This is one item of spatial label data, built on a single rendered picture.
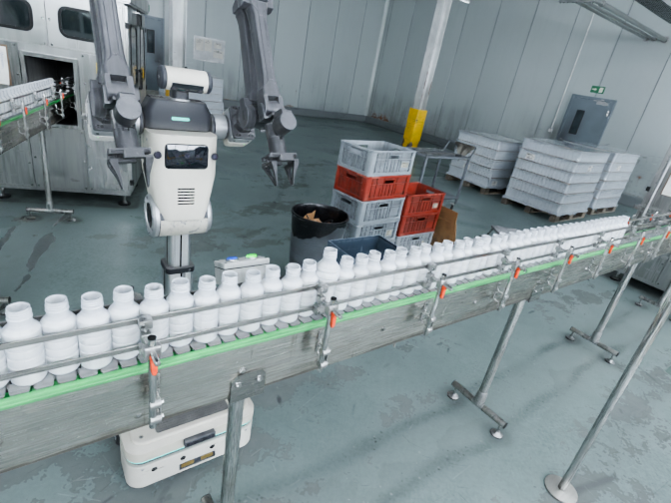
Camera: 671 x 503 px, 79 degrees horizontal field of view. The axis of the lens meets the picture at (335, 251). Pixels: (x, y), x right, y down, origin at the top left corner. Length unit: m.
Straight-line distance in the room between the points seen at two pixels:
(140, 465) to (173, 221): 0.95
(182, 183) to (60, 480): 1.29
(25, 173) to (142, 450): 3.52
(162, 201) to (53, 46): 3.19
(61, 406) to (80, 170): 3.86
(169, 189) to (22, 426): 0.82
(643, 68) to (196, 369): 11.20
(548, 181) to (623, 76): 4.60
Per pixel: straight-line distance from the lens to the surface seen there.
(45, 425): 1.06
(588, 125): 11.74
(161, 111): 1.55
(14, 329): 0.95
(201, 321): 1.03
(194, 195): 1.56
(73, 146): 4.70
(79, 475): 2.15
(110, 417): 1.09
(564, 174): 7.53
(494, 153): 8.24
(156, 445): 1.86
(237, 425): 1.33
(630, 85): 11.62
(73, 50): 4.57
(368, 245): 2.02
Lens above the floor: 1.65
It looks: 24 degrees down
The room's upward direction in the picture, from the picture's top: 11 degrees clockwise
